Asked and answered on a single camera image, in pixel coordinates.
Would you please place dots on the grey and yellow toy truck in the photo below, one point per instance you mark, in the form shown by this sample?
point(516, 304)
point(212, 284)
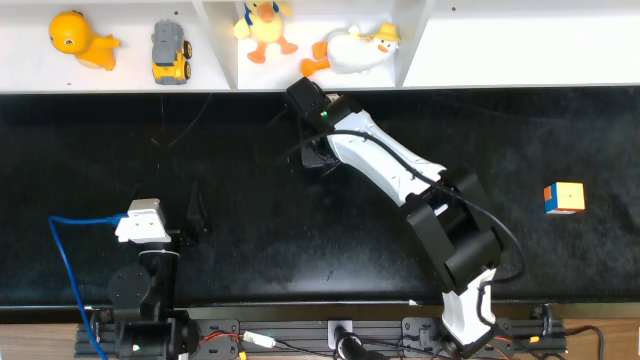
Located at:
point(170, 50)

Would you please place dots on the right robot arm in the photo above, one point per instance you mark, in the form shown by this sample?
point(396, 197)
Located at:
point(380, 160)

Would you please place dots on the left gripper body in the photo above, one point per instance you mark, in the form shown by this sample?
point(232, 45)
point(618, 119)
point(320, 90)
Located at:
point(182, 239)

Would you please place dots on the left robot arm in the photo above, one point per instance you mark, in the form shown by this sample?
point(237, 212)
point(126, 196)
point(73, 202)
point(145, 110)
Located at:
point(130, 287)

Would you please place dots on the white shelf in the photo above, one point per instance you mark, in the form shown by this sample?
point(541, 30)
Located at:
point(500, 50)

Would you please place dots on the many-coloured puzzle cube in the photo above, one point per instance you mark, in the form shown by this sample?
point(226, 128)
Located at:
point(567, 196)

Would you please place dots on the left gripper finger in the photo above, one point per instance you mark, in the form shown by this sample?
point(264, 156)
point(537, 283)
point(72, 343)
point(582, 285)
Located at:
point(197, 215)
point(136, 194)

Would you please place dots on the white plush duck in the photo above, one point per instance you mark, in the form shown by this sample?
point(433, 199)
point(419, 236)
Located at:
point(352, 52)

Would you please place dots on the yellow rubber duck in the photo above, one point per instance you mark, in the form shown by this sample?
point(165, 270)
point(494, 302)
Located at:
point(72, 35)

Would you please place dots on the yellow plush duck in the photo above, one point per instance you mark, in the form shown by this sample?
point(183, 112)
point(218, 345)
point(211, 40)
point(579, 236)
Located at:
point(265, 27)

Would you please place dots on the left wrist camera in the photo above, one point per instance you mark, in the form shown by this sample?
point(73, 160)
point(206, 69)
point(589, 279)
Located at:
point(145, 222)

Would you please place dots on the mounting rail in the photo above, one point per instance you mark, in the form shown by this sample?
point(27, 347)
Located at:
point(300, 332)

